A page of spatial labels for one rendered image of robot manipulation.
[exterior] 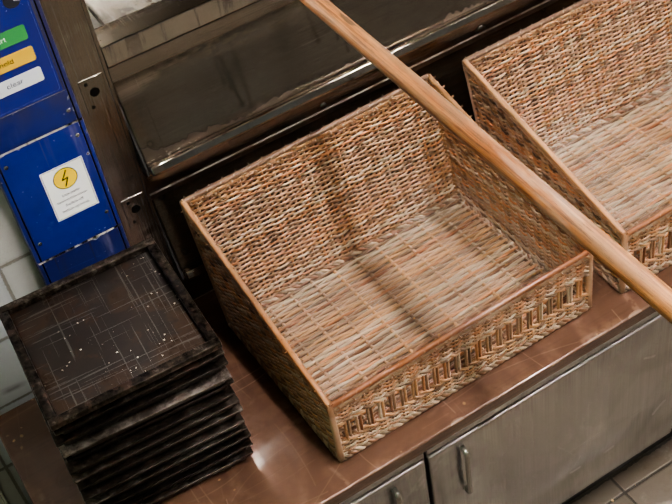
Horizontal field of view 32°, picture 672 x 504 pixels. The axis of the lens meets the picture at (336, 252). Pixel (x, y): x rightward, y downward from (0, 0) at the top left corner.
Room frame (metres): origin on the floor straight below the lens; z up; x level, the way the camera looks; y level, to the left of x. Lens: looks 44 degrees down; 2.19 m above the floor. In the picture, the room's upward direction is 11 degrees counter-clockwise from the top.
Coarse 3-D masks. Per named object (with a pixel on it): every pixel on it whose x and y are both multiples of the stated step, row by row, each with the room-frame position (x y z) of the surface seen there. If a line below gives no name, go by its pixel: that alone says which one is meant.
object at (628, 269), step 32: (320, 0) 1.55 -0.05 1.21; (352, 32) 1.45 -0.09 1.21; (384, 64) 1.36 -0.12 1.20; (416, 96) 1.28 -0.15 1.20; (448, 128) 1.21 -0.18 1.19; (480, 128) 1.18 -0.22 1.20; (512, 160) 1.10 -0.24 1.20; (544, 192) 1.04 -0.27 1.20; (576, 224) 0.97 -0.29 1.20; (608, 256) 0.92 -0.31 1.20; (640, 288) 0.86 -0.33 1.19
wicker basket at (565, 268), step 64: (320, 128) 1.69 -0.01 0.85; (384, 128) 1.72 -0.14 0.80; (256, 192) 1.60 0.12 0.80; (320, 192) 1.64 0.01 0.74; (384, 192) 1.68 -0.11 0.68; (448, 192) 1.72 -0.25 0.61; (512, 192) 1.56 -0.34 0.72; (256, 256) 1.56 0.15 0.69; (320, 256) 1.60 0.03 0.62; (384, 256) 1.59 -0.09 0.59; (448, 256) 1.56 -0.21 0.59; (512, 256) 1.52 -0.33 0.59; (576, 256) 1.36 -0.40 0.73; (256, 320) 1.35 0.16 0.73; (320, 320) 1.46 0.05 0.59; (448, 320) 1.40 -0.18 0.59; (512, 320) 1.29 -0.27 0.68; (384, 384) 1.19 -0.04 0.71; (448, 384) 1.23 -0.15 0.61
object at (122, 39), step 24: (168, 0) 1.68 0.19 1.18; (192, 0) 1.67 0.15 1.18; (216, 0) 1.66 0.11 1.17; (240, 0) 1.68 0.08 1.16; (120, 24) 1.64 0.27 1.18; (144, 24) 1.62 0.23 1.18; (168, 24) 1.63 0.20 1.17; (192, 24) 1.64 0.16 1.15; (120, 48) 1.59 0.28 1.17; (144, 48) 1.61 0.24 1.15
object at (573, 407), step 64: (384, 320) 1.44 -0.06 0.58; (576, 320) 1.35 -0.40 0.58; (640, 320) 1.34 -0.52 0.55; (256, 384) 1.34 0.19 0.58; (320, 384) 1.31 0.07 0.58; (512, 384) 1.23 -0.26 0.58; (576, 384) 1.29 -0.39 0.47; (640, 384) 1.35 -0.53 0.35; (256, 448) 1.20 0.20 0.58; (320, 448) 1.18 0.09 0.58; (384, 448) 1.15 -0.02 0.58; (448, 448) 1.17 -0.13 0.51; (512, 448) 1.23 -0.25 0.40; (576, 448) 1.29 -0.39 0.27; (640, 448) 1.36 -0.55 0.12
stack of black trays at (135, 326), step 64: (128, 256) 1.41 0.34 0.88; (64, 320) 1.30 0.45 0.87; (128, 320) 1.28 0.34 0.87; (192, 320) 1.25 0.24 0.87; (64, 384) 1.17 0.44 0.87; (128, 384) 1.13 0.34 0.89; (192, 384) 1.17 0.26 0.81; (64, 448) 1.09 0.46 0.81; (128, 448) 1.12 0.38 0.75; (192, 448) 1.15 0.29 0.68
